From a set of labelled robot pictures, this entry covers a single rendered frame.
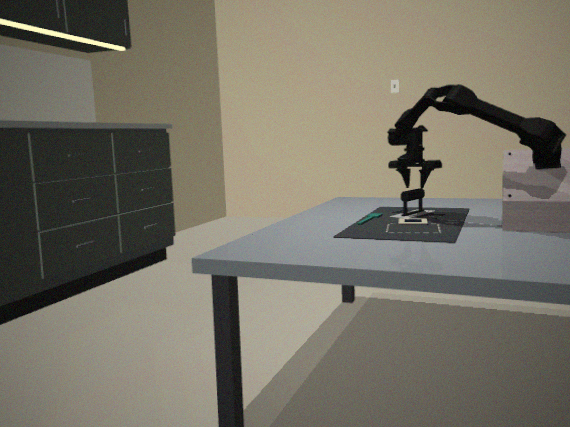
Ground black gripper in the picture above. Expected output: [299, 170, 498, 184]
[388, 145, 442, 189]

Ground cream square tile with dark centre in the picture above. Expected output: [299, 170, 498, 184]
[398, 218, 428, 224]

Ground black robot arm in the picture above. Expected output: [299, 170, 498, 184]
[387, 84, 566, 169]

